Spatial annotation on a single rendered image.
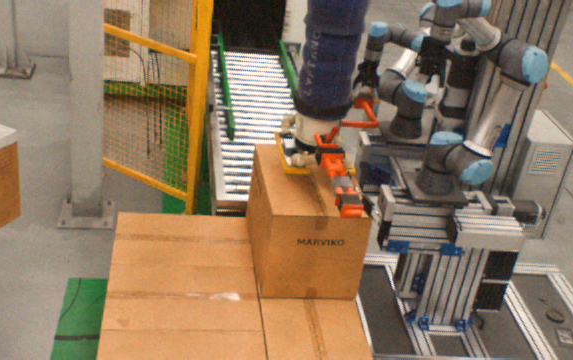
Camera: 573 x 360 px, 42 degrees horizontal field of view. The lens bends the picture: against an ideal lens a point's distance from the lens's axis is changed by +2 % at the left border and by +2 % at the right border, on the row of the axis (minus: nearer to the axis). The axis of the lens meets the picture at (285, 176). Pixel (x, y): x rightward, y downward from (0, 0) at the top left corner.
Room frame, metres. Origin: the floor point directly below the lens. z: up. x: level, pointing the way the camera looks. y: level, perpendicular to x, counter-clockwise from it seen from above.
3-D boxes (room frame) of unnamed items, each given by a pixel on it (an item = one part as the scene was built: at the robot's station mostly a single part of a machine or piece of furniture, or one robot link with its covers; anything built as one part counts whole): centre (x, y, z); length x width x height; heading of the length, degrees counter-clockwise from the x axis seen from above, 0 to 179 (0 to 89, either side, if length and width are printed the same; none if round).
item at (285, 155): (2.66, -0.01, 1.07); 0.34 x 0.10 x 0.05; 13
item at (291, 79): (4.57, 0.00, 0.60); 1.60 x 0.10 x 0.09; 11
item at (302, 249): (2.68, -0.10, 0.74); 0.60 x 0.40 x 0.40; 13
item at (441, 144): (2.58, -0.60, 1.20); 0.13 x 0.12 x 0.14; 35
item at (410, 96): (3.07, -0.51, 1.20); 0.13 x 0.12 x 0.14; 52
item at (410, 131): (3.07, -0.52, 1.09); 0.15 x 0.15 x 0.10
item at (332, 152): (2.44, -0.16, 1.17); 0.10 x 0.08 x 0.06; 103
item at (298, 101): (2.68, -0.10, 1.29); 0.23 x 0.23 x 0.04
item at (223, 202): (3.02, -0.04, 0.58); 0.70 x 0.03 x 0.06; 101
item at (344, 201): (2.10, -0.22, 1.17); 0.08 x 0.07 x 0.05; 13
